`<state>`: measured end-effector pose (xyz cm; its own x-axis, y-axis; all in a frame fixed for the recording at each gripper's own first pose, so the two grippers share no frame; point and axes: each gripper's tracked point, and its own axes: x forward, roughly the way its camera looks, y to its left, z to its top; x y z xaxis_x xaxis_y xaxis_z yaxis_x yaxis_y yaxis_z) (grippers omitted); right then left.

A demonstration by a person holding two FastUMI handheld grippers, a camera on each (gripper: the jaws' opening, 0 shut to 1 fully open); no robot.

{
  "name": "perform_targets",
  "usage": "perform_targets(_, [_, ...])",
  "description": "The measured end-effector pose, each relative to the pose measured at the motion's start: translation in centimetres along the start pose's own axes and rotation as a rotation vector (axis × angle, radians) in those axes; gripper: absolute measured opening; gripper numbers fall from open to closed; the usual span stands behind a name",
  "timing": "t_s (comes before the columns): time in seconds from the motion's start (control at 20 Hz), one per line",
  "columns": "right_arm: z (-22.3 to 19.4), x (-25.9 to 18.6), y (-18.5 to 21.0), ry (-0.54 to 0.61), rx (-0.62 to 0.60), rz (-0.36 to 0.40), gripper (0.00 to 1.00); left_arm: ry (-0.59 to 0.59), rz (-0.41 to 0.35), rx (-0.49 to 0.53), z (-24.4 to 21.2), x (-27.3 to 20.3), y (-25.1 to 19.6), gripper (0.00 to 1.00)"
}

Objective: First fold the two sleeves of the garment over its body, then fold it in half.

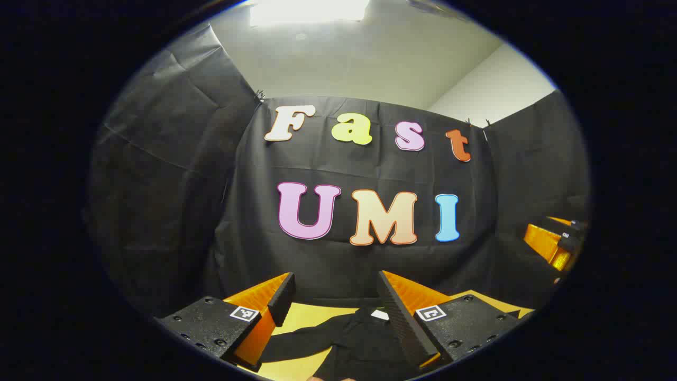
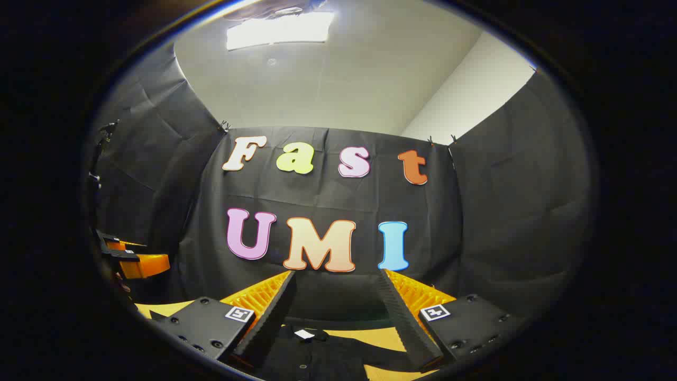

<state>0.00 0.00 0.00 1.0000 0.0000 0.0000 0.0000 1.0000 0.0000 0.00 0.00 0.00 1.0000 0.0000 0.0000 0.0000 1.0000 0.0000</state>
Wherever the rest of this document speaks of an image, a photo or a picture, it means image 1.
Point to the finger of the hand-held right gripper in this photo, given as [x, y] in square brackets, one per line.
[547, 246]
[574, 226]

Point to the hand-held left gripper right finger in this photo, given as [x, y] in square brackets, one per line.
[402, 323]

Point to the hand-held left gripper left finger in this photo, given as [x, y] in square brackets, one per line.
[283, 299]

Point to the black shirt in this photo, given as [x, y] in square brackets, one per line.
[359, 344]

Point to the black backdrop cloth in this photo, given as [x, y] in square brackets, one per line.
[211, 211]

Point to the ceiling light panel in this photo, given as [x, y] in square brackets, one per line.
[307, 11]

